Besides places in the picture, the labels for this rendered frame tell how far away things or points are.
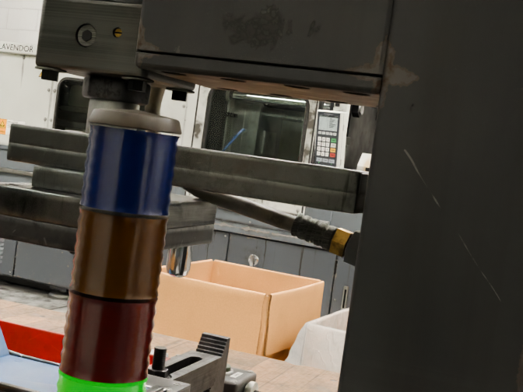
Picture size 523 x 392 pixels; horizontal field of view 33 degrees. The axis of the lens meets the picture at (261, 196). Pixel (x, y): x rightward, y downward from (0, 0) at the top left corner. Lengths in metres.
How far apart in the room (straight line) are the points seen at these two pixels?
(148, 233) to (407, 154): 0.21
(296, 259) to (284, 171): 4.79
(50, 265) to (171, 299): 3.19
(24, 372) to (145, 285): 0.38
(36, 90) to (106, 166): 5.98
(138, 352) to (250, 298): 2.57
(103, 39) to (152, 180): 0.28
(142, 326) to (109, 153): 0.07
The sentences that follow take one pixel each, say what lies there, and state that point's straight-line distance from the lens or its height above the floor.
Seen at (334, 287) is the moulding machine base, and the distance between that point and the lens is 5.30.
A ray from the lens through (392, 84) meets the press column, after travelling 0.54.
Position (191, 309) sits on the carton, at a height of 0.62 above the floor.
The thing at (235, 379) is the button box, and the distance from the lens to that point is 1.01.
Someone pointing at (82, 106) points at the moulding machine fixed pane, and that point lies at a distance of 6.12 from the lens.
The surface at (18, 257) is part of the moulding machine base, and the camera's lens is 6.37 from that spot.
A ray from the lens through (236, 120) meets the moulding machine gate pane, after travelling 5.51.
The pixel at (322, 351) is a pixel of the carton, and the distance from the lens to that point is 2.92.
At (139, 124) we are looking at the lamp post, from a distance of 0.36.
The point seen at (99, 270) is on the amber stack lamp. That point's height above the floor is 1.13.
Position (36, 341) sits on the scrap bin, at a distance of 1.02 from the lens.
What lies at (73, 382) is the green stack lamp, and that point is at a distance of 0.38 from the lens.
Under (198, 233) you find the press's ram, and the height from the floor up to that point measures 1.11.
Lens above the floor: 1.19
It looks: 3 degrees down
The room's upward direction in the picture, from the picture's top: 8 degrees clockwise
